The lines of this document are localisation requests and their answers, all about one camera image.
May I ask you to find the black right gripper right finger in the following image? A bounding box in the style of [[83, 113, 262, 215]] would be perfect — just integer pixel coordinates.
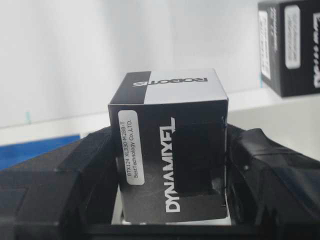
[[226, 124, 320, 240]]

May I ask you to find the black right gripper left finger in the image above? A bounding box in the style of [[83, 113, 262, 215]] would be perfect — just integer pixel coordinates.
[[0, 127, 119, 240]]

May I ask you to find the black white Dynamixel box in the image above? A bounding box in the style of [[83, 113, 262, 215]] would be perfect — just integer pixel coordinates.
[[108, 68, 229, 224]]

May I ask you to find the blue table mat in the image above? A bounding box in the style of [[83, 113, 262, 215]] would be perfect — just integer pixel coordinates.
[[0, 134, 81, 170]]

